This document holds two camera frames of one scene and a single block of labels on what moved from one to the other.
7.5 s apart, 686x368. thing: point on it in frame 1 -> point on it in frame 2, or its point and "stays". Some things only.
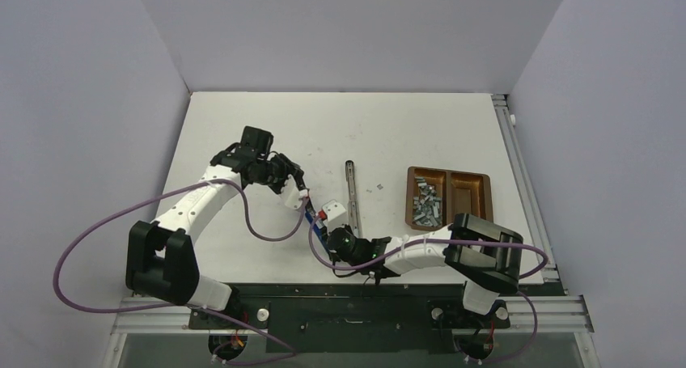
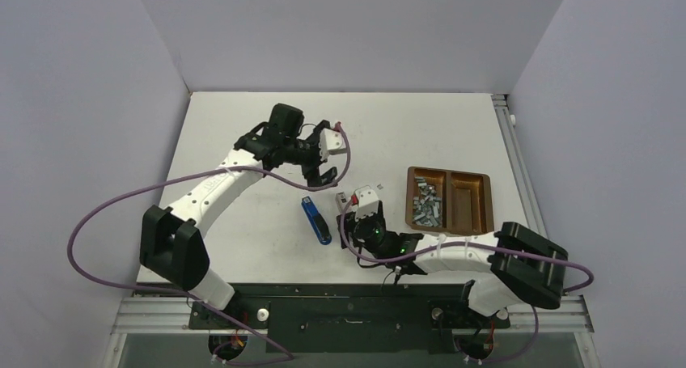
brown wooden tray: x=434 y=197 stays
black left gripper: x=288 y=169 -> x=311 y=172
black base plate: x=349 y=319 stays
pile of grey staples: x=427 y=206 stays
